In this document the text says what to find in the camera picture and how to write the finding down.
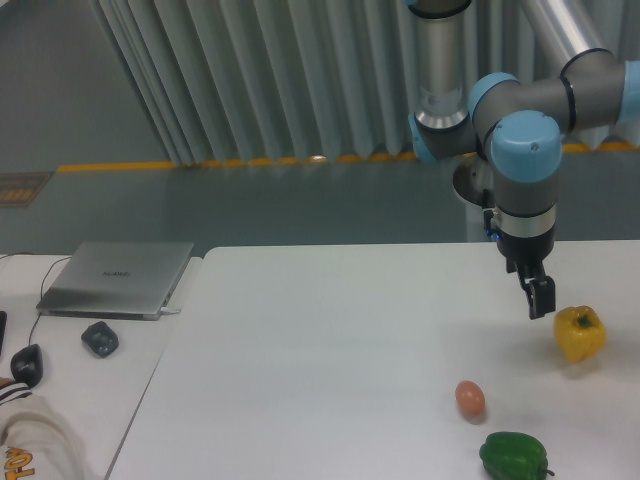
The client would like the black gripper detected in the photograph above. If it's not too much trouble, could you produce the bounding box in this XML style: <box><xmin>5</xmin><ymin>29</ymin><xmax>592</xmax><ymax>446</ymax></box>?
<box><xmin>496</xmin><ymin>227</ymin><xmax>556</xmax><ymax>319</ymax></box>

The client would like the yellow bell pepper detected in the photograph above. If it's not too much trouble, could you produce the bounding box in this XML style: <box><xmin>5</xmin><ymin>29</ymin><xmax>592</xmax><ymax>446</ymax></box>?
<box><xmin>553</xmin><ymin>305</ymin><xmax>607</xmax><ymax>363</ymax></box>

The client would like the cream sleeved forearm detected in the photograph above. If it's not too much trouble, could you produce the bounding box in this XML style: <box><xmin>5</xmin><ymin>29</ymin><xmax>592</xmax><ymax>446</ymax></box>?
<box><xmin>1</xmin><ymin>378</ymin><xmax>85</xmax><ymax>480</ymax></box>

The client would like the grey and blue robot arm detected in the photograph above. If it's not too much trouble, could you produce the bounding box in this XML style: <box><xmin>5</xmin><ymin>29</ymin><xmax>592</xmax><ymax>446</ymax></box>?
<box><xmin>407</xmin><ymin>1</ymin><xmax>639</xmax><ymax>319</ymax></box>

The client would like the green bell pepper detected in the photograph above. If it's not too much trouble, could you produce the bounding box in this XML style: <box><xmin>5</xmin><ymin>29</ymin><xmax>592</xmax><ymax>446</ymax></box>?
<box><xmin>479</xmin><ymin>431</ymin><xmax>555</xmax><ymax>480</ymax></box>

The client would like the brown egg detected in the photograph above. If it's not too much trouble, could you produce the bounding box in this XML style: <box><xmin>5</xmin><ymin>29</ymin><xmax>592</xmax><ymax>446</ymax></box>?
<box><xmin>455</xmin><ymin>380</ymin><xmax>486</xmax><ymax>417</ymax></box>

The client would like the grey pleated curtain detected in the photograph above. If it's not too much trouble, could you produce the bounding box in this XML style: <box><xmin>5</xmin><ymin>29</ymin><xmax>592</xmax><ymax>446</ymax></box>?
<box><xmin>96</xmin><ymin>1</ymin><xmax>639</xmax><ymax>165</ymax></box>

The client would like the silver closed laptop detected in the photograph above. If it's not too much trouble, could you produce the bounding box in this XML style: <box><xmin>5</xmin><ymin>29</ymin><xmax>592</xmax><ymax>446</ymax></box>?
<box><xmin>37</xmin><ymin>242</ymin><xmax>194</xmax><ymax>321</ymax></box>

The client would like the black power adapter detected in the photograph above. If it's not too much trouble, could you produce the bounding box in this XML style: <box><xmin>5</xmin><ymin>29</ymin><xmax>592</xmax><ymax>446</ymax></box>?
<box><xmin>81</xmin><ymin>321</ymin><xmax>120</xmax><ymax>358</ymax></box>

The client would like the black computer mouse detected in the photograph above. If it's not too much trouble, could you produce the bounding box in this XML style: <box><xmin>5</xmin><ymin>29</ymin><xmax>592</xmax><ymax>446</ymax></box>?
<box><xmin>10</xmin><ymin>344</ymin><xmax>44</xmax><ymax>388</ymax></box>

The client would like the black device at left edge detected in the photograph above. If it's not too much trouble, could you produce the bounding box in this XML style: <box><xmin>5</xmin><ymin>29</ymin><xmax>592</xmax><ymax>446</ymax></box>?
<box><xmin>0</xmin><ymin>310</ymin><xmax>8</xmax><ymax>356</ymax></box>

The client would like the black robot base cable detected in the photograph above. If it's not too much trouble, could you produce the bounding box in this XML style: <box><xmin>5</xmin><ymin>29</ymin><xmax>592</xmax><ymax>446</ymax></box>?
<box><xmin>481</xmin><ymin>188</ymin><xmax>497</xmax><ymax>243</ymax></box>

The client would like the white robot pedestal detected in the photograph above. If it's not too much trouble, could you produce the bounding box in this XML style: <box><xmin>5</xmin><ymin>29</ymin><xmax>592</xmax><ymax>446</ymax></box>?
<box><xmin>452</xmin><ymin>153</ymin><xmax>501</xmax><ymax>244</ymax></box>

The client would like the black mouse cable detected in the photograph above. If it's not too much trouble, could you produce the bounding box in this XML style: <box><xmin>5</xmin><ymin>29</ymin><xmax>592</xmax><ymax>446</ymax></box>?
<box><xmin>0</xmin><ymin>252</ymin><xmax>74</xmax><ymax>347</ymax></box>

